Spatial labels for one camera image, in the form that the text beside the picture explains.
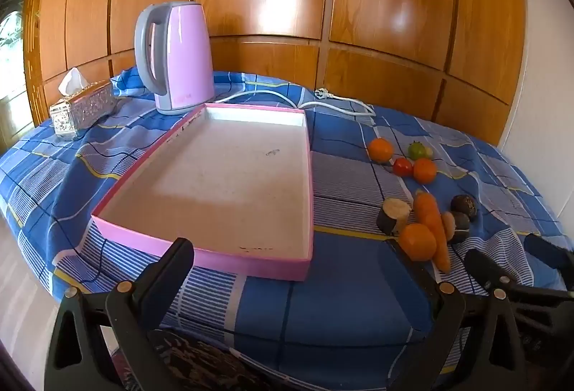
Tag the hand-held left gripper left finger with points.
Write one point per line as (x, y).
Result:
(178, 258)

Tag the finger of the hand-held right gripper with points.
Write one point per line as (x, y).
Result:
(486, 267)
(549, 252)

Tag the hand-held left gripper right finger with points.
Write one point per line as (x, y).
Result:
(406, 261)

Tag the orange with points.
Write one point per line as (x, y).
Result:
(380, 150)
(416, 242)
(424, 171)

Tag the cut sweet potato piece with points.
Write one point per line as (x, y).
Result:
(393, 217)

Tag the carrot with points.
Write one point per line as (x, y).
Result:
(429, 214)

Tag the small tan potato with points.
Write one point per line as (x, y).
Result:
(448, 221)

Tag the pink cardboard box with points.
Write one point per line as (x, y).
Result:
(215, 184)

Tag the blue plaid blanket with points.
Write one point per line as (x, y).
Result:
(341, 297)

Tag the red tomato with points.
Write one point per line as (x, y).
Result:
(402, 167)

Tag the green tomato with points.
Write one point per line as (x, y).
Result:
(415, 151)

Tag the small pale round fruit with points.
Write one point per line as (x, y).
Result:
(429, 152)

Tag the silver tissue box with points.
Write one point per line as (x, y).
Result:
(83, 108)

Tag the pink electric kettle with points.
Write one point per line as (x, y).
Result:
(186, 54)

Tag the white tissue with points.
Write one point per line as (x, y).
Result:
(73, 81)

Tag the window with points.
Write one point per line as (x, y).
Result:
(9, 28)

